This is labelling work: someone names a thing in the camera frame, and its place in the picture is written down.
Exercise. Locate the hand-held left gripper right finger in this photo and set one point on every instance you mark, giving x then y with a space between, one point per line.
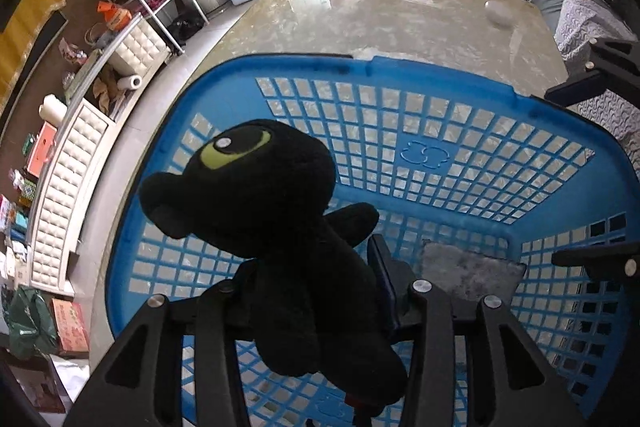
382 287

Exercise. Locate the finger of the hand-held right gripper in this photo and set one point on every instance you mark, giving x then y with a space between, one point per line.
615 77
615 259

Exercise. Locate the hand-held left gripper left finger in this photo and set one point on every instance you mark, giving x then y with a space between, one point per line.
215 332

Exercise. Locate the black plush toy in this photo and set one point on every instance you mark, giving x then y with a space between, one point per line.
280 187

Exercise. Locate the blue plastic basket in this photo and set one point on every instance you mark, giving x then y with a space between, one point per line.
450 77

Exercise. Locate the grey lace blanket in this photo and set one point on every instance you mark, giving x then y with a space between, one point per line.
585 27

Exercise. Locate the grey fuzzy cloth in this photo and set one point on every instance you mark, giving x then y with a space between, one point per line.
470 267

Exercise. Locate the white round object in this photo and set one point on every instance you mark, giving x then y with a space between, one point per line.
500 13

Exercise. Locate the red printed cardboard box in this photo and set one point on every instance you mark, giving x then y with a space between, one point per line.
70 327

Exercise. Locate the white sheet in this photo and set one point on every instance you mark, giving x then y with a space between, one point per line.
72 374

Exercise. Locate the green plastic bag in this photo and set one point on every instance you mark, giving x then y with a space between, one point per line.
30 322

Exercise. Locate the white tufted bench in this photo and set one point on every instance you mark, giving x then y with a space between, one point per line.
65 187

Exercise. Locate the orange flat box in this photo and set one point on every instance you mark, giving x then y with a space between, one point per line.
41 149

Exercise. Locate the paper towel roll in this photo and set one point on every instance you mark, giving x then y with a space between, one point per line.
129 83

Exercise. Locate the black bag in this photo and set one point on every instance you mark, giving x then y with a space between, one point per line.
187 27

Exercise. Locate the orange jug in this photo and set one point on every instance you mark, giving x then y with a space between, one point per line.
115 18

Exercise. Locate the yellow panel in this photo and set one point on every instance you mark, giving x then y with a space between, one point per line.
25 37

